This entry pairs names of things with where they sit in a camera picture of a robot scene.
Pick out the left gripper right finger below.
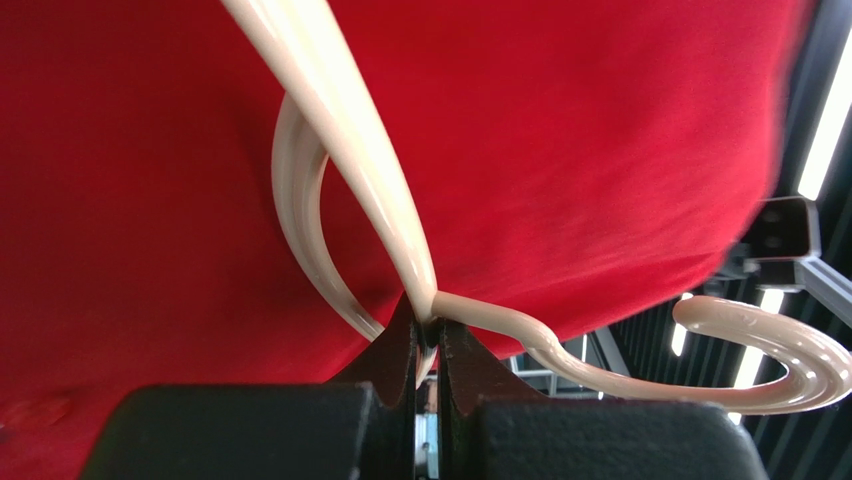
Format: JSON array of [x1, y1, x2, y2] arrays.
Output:
[[437, 320, 768, 479]]

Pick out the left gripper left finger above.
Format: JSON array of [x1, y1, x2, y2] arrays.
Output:
[[81, 298, 419, 479]]

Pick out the beige hanger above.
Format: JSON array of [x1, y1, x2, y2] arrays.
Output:
[[226, 1, 851, 415]]

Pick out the red trousers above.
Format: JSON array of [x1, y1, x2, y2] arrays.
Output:
[[1, 1, 814, 479]]

